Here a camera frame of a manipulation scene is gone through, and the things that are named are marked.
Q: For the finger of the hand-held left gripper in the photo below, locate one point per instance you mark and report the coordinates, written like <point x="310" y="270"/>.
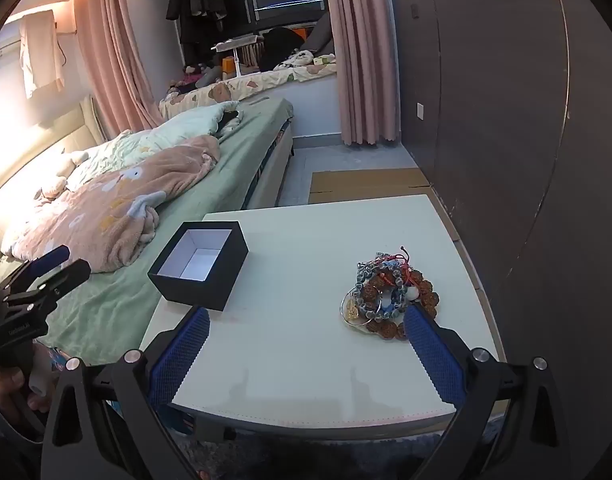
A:
<point x="70" y="272"/>
<point x="55" y="255"/>

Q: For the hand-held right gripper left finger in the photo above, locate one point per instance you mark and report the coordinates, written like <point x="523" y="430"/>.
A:
<point x="180" y="355"/>

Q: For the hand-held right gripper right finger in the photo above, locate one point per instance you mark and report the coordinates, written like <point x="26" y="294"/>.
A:
<point x="433" y="360"/>

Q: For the black jewelry box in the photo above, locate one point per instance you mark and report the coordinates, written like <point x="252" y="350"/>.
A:
<point x="200" y="292"/>

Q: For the person's left hand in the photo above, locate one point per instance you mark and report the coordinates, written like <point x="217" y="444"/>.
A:
<point x="8" y="385"/>

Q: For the pink fleece blanket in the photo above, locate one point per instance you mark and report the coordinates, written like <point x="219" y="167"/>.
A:
<point x="110" y="215"/>

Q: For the cream plush toy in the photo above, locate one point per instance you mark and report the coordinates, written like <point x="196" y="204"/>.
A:
<point x="55" y="182"/>

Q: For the beige padded headboard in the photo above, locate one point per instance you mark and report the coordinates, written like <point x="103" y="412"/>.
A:
<point x="60" y="130"/>

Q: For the pale green pillow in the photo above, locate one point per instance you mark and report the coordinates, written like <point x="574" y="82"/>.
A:
<point x="185" y="125"/>

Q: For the bed with green sheet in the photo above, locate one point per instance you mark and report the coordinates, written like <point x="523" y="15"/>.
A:
<point x="235" y="170"/>

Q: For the hanging white garment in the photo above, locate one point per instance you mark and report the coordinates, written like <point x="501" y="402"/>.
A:
<point x="40" y="55"/>

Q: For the pink curtain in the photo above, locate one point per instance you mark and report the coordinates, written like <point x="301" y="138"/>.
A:
<point x="110" y="50"/>
<point x="361" y="60"/>

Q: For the black cloth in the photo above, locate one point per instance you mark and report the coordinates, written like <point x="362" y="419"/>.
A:
<point x="229" y="117"/>

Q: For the pile of clothes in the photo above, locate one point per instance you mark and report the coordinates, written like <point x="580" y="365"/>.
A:
<point x="195" y="76"/>

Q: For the floral window seat cushion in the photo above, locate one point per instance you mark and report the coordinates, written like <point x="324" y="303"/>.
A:
<point x="246" y="85"/>

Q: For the dark wooden wardrobe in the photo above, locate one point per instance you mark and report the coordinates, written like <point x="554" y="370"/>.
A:
<point x="486" y="110"/>

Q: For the orange box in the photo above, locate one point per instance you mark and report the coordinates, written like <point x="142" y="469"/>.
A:
<point x="228" y="65"/>

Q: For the white desk lamp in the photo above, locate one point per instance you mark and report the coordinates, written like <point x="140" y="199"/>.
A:
<point x="235" y="42"/>

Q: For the black bag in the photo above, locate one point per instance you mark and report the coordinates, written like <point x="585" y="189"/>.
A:
<point x="281" y="45"/>

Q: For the small green white box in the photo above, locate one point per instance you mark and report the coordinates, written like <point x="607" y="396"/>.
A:
<point x="324" y="61"/>

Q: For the grey cushion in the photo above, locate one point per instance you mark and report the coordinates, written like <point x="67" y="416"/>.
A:
<point x="321" y="35"/>

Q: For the white wall socket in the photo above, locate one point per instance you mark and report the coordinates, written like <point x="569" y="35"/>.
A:
<point x="421" y="111"/>

